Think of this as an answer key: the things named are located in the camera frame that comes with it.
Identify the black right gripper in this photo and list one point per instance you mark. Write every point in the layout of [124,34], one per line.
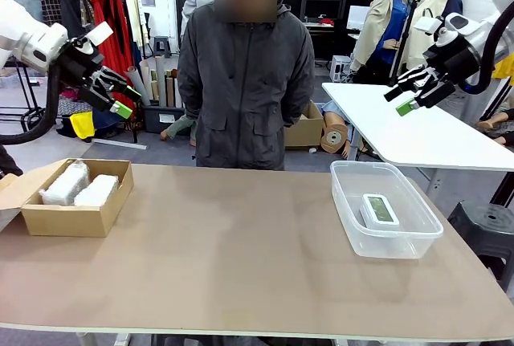
[454,61]

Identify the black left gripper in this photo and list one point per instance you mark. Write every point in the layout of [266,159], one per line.
[80,63]

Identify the bubble clock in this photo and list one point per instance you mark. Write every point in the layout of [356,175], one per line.
[96,191]
[64,187]

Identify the white digital clock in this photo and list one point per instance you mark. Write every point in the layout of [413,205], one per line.
[379,209]

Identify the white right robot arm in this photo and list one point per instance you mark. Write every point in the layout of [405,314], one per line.
[476,37]

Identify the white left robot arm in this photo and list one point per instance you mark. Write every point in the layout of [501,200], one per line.
[24,37]

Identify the grey paper roll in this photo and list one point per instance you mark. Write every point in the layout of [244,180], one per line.
[136,81]

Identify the beige paper roll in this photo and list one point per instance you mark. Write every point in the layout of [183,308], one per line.
[145,81]

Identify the black clothes rack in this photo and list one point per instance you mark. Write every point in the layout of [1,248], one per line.
[135,134]

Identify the black storage bin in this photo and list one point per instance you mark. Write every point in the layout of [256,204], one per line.
[154,121]

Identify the tall white paper roll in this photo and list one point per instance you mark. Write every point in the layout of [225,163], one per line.
[160,81]

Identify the white table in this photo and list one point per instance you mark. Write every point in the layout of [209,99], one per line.
[421,137]

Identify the long metal bar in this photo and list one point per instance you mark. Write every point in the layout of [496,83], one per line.
[120,143]

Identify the yellow cloth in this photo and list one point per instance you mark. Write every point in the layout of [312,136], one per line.
[84,127]

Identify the brown cardboard tube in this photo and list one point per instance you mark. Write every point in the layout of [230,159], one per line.
[170,91]

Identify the patterned fabric pile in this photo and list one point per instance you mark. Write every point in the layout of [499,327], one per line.
[68,105]

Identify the black tripod pole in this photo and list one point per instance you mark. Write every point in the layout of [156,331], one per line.
[402,41]

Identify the mannequin arm with grey sleeve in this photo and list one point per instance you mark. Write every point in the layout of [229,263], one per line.
[172,129]

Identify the red hanging dress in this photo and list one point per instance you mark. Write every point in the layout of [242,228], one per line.
[116,33]

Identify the small black stool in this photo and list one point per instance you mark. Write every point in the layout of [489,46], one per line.
[162,45]

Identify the white crate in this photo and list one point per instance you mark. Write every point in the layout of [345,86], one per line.
[341,67]

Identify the mannequin in beige coat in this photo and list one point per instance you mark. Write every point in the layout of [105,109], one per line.
[377,21]

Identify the brown cardboard spool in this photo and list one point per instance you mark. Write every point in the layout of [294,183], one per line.
[333,137]

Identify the cream hanging garment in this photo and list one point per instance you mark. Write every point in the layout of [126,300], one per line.
[130,13]

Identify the bare mannequin legs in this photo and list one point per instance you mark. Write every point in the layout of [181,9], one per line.
[492,124]

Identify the white monitor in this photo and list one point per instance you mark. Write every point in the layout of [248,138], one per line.
[355,17]

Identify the black hanging garment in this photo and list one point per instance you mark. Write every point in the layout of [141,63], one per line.
[72,9]

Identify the yellow garment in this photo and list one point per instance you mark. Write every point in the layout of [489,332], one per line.
[504,71]

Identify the open brown carton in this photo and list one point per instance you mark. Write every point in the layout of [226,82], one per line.
[305,133]

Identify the small red object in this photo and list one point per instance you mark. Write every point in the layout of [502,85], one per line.
[327,21]

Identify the person in grey jacket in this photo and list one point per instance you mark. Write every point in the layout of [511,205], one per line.
[245,81]

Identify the bystander in black clothes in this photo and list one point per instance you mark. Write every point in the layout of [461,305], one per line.
[8,161]

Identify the brown cardboard box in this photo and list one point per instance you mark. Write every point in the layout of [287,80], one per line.
[68,221]

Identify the clear plastic container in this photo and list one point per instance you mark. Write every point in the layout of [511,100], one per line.
[417,241]

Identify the large black plastic stool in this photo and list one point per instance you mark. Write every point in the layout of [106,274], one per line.
[486,221]

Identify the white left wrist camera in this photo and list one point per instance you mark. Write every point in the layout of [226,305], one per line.
[100,33]

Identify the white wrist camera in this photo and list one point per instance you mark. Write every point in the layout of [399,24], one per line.
[100,33]
[427,25]

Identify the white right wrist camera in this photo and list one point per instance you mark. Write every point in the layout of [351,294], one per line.
[427,25]

